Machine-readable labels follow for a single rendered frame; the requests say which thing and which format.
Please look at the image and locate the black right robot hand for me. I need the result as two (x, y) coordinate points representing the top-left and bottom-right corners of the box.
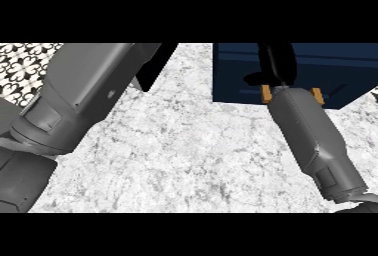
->
(243, 43), (300, 88)

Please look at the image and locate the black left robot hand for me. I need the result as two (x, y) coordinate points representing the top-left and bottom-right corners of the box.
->
(135, 43), (181, 93)

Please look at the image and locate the dark blue drawer front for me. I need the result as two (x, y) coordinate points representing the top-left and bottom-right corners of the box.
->
(212, 43), (378, 111)

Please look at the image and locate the brass drawer handle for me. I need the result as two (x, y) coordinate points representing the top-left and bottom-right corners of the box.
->
(260, 84), (327, 106)

